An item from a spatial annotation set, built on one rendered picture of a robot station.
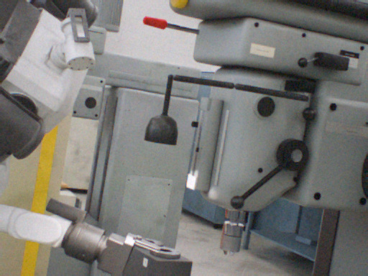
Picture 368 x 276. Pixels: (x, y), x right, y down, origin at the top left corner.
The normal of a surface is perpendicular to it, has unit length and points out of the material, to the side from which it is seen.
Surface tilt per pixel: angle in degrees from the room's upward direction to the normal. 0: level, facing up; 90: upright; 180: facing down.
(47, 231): 83
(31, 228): 83
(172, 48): 90
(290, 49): 90
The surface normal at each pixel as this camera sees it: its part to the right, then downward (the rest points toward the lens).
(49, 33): 0.63, -0.41
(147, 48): 0.43, 0.12
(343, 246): -0.89, -0.12
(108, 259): -0.10, 0.12
